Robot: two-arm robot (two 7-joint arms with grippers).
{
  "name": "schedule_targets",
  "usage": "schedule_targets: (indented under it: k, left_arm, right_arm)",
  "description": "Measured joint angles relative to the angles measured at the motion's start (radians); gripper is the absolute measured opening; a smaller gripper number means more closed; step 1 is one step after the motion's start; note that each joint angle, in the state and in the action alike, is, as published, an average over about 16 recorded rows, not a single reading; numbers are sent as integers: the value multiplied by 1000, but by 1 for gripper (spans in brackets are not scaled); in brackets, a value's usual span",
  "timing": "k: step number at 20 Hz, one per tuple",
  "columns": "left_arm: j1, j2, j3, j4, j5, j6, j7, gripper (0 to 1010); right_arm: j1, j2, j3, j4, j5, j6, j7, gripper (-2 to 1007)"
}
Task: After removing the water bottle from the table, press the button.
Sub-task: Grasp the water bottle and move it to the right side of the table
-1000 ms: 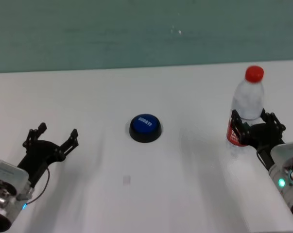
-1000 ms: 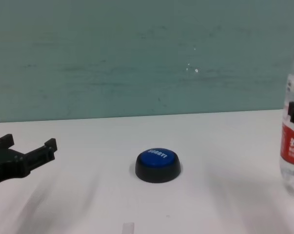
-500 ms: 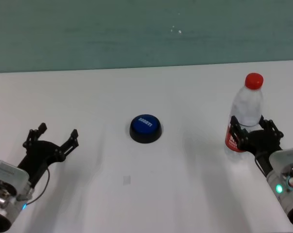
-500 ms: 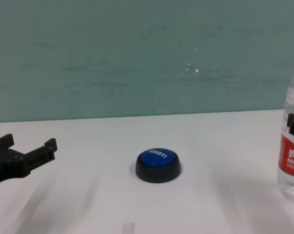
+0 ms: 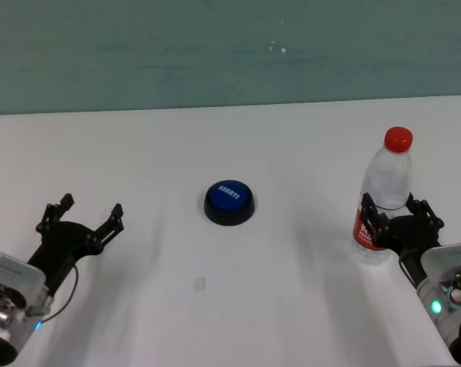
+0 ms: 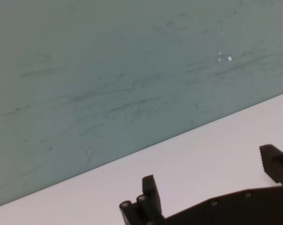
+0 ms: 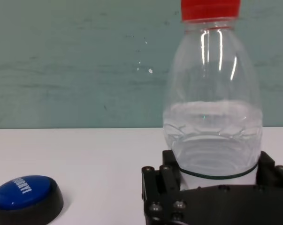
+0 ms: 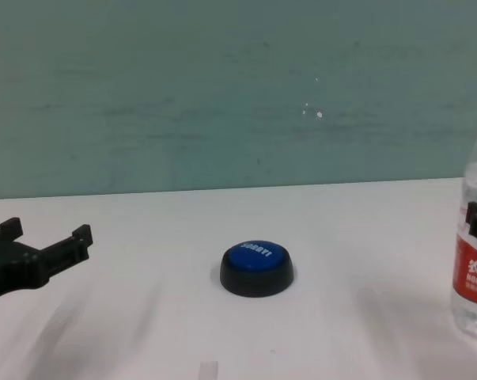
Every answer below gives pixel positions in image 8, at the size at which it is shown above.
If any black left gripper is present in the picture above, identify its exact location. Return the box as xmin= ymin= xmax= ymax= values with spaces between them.
xmin=0 ymin=217 xmax=93 ymax=302

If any blue push button black base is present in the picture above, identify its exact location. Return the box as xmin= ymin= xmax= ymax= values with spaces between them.
xmin=219 ymin=239 xmax=295 ymax=299

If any clear water bottle red cap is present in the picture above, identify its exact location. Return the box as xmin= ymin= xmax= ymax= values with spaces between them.
xmin=450 ymin=120 xmax=477 ymax=340

